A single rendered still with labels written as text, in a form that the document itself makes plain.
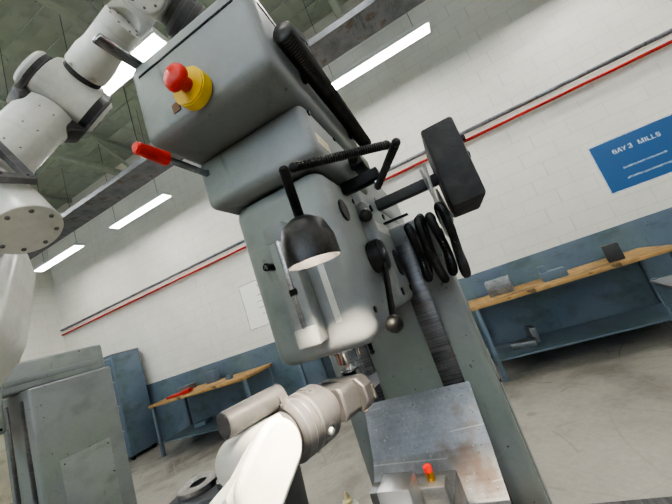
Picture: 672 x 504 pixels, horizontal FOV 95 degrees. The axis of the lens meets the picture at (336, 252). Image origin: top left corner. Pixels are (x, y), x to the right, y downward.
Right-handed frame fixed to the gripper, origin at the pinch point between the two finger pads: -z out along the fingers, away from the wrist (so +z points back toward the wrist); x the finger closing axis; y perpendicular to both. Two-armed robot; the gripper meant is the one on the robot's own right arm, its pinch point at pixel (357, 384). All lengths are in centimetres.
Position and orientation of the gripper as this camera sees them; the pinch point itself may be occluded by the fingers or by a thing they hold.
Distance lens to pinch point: 63.9
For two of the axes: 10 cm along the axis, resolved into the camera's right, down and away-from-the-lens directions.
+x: -7.2, 3.6, 5.9
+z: -6.2, 0.6, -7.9
